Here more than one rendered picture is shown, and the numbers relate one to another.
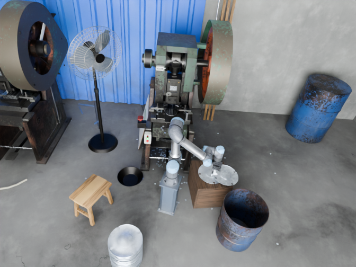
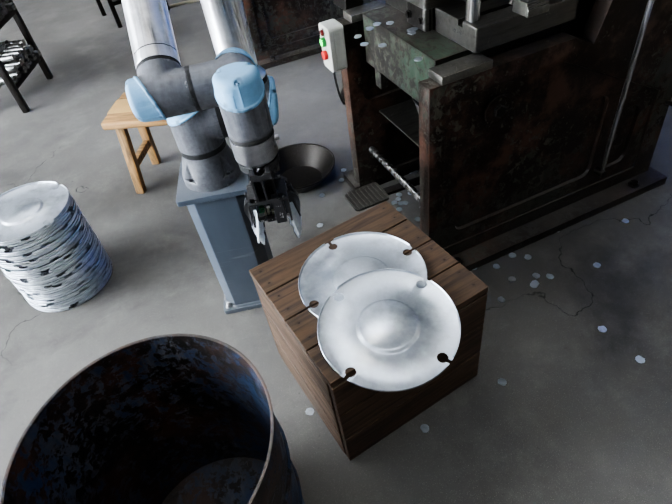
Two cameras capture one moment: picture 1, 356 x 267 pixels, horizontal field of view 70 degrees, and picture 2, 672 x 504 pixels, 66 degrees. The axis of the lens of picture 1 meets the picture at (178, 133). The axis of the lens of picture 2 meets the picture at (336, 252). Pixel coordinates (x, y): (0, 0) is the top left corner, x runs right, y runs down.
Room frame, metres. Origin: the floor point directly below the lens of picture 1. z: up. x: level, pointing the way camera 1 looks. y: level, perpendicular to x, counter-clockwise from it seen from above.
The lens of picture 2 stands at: (1.65, -1.17, 1.21)
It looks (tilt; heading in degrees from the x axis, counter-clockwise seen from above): 44 degrees down; 78
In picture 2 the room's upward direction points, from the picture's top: 10 degrees counter-clockwise
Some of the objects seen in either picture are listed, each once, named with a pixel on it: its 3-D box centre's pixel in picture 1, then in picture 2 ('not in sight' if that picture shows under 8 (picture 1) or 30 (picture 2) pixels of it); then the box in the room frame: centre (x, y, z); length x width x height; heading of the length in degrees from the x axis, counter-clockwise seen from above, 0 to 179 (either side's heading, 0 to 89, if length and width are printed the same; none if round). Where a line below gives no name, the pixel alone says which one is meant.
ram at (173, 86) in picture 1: (172, 88); not in sight; (2.39, 0.11, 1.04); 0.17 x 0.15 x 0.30; 5
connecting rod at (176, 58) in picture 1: (175, 66); not in sight; (2.43, 0.12, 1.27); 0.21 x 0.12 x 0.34; 5
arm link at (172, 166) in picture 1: (172, 168); (195, 117); (1.63, 0.01, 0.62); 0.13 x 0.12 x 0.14; 174
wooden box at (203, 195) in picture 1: (208, 183); (368, 324); (1.87, -0.41, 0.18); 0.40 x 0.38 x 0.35; 12
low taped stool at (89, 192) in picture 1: (92, 199); (169, 141); (1.48, 0.78, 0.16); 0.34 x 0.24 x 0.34; 157
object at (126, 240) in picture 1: (125, 240); (21, 210); (1.03, 0.33, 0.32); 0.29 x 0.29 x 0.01
